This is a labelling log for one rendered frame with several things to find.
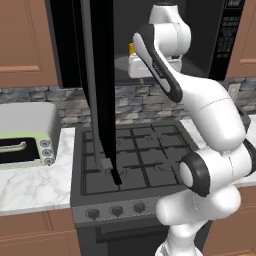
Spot black microwave door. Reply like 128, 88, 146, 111
79, 0, 123, 187

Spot dark oven door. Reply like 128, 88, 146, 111
75, 218, 214, 256

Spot black microwave oven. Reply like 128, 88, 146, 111
44, 0, 248, 89

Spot glass microwave turntable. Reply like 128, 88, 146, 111
114, 55, 132, 71

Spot brown wooden drawer front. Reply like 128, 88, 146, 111
48, 207, 76, 234
0, 211, 54, 240

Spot dark grey gas hob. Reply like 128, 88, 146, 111
69, 119, 202, 208

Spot pale green toaster oven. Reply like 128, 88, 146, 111
0, 101, 62, 171

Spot brown base cupboard door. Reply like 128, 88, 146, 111
201, 185, 256, 256
0, 230, 82, 256

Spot toaster oven door handle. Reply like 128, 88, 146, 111
0, 141, 28, 154

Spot brown wall cupboard door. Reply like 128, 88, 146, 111
225, 0, 256, 80
0, 0, 60, 89

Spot round grey stove knob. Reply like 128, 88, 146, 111
110, 205, 125, 218
133, 202, 147, 215
86, 208, 101, 220

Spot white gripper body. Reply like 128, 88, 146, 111
127, 54, 158, 80

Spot dark oven door handle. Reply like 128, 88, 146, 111
95, 225, 172, 244

